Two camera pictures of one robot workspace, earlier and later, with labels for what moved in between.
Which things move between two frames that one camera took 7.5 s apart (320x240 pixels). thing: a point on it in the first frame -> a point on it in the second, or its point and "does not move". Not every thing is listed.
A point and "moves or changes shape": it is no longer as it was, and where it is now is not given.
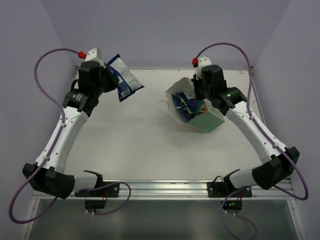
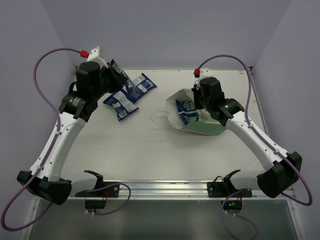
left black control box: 95,204 does not move
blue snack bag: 186,107 -> 123,104
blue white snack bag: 128,82 -> 137,88
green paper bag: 207,115 moves or changes shape
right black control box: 231,204 does not move
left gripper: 111,80 does not move
